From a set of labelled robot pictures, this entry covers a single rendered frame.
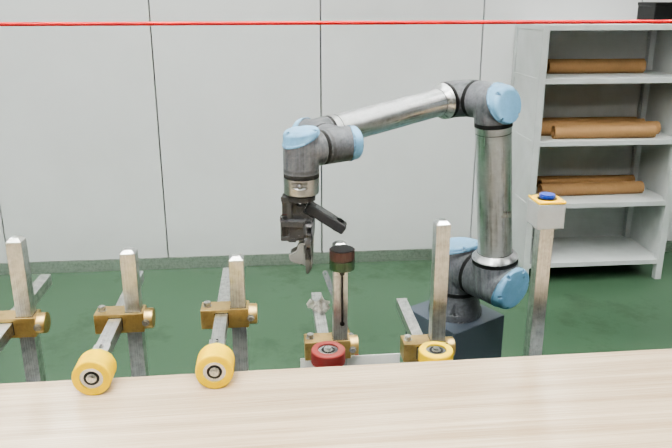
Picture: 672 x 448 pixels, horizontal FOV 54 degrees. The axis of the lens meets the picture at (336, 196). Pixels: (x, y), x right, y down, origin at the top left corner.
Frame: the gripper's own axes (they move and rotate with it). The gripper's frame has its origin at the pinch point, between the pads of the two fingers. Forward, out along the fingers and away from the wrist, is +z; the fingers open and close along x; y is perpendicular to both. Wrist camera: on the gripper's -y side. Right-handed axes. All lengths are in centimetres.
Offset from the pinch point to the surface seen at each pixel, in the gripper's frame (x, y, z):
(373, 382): 35.2, -16.9, 11.4
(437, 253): 8.0, -32.0, -7.9
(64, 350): -127, 138, 101
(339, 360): 25.5, -9.0, 12.0
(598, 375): 29, -66, 11
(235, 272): 15.7, 16.4, -4.9
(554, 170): -271, -134, 40
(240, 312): 16.3, 15.5, 5.2
